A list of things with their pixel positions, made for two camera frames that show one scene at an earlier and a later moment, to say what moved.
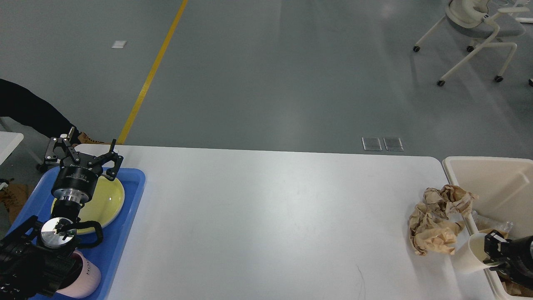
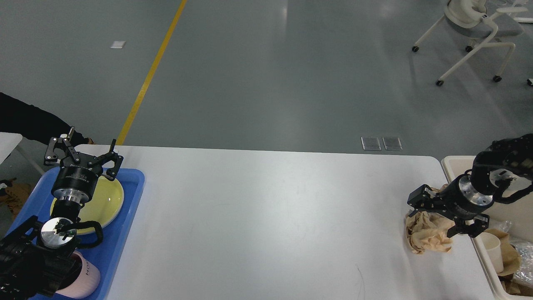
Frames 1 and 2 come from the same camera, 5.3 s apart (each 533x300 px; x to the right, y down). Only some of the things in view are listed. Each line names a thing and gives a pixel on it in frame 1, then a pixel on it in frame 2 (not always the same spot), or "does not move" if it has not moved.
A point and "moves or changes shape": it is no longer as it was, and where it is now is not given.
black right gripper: x=518 y=261 → x=460 y=198
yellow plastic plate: x=106 y=206 does not move
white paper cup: x=470 y=255 moves or changes shape
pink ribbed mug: x=83 y=279 does not move
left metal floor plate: x=371 y=143 does not move
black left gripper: x=75 y=184 does not move
